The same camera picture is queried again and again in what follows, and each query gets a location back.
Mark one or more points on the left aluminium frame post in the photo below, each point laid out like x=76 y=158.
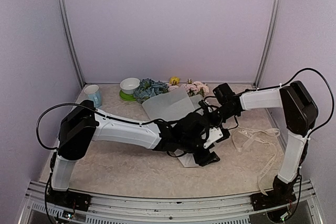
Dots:
x=70 y=43

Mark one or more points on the yellow fake flower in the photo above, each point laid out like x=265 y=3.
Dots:
x=174 y=80

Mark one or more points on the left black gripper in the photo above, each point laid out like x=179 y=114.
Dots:
x=206 y=158

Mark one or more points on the white bowl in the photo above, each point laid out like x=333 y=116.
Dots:
x=129 y=85

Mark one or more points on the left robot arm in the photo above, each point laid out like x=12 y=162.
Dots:
x=78 y=129

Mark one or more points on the blue hydrangea fake flower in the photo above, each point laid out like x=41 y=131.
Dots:
x=149 y=88

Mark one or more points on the aluminium frame post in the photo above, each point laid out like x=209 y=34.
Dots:
x=267 y=45
x=70 y=43

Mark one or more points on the aluminium front rail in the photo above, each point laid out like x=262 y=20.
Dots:
x=117 y=209

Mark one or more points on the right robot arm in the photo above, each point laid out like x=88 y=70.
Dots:
x=236 y=173

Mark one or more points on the right aluminium frame post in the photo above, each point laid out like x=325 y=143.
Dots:
x=267 y=45

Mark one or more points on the cream ribbon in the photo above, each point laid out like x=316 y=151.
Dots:
x=251 y=136

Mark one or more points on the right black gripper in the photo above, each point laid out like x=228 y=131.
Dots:
x=206 y=114

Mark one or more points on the green plate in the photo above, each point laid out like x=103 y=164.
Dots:
x=126 y=97

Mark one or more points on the light blue mug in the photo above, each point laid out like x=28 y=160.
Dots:
x=93 y=93

